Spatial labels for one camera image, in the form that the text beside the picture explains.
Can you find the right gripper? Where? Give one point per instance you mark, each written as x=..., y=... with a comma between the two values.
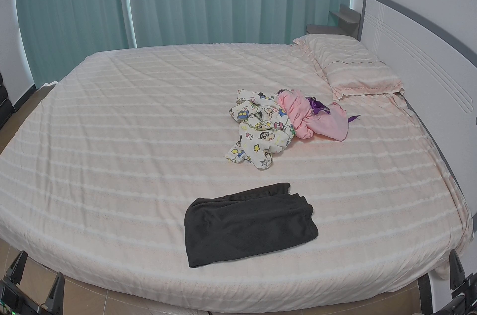
x=465, y=302

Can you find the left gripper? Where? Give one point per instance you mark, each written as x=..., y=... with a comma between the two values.
x=22, y=300

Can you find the black T-shirt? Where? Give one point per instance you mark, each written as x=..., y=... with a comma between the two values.
x=242, y=227

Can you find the black chest of drawers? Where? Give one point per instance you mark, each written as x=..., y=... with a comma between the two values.
x=5, y=101

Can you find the bed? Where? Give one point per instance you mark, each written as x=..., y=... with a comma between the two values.
x=130, y=119

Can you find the pink garment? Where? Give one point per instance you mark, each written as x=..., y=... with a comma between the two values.
x=328, y=123

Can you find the purple garment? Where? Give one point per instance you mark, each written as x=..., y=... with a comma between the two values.
x=316, y=105

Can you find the pale pink pillow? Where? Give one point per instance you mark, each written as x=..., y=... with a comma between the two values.
x=357, y=71

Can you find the white printed pyjama top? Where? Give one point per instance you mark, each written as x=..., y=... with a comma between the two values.
x=261, y=134

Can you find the grey bedside table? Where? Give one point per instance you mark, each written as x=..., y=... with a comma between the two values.
x=348, y=15

